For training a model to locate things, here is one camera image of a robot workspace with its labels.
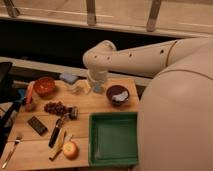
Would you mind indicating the clear plastic cup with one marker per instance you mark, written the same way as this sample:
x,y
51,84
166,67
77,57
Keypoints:
x,y
74,88

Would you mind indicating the yellow apple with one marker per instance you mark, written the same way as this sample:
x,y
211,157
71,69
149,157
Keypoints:
x,y
70,150

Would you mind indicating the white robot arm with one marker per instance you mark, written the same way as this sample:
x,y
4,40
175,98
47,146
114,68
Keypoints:
x,y
175,120

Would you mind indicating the bunch of dark grapes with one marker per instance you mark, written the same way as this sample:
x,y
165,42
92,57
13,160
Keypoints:
x,y
57,108

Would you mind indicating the silver fork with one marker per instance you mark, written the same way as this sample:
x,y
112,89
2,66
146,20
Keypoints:
x,y
16,142

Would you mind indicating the black rectangular bar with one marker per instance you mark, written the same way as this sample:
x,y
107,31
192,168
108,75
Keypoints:
x,y
37,125

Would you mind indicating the small dark wrapped block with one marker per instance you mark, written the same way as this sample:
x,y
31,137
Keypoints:
x,y
73,113

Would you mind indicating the dark purple bowl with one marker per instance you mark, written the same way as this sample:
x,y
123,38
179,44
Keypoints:
x,y
114,90

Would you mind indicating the green plastic tray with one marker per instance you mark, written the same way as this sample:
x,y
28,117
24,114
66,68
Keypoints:
x,y
113,139

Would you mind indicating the red bowl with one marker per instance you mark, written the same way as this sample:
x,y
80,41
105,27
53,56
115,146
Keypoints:
x,y
44,86

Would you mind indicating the banana peel piece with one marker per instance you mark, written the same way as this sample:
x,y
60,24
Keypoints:
x,y
62,145

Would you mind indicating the orange carrot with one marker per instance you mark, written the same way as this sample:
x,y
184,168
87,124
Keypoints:
x,y
29,92

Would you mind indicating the white napkin in bowl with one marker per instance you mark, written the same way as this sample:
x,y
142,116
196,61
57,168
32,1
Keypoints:
x,y
120,97

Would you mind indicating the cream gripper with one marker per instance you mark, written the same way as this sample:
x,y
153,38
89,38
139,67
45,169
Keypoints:
x,y
96,78

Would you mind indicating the black handled knife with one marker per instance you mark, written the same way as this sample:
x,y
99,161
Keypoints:
x,y
56,130

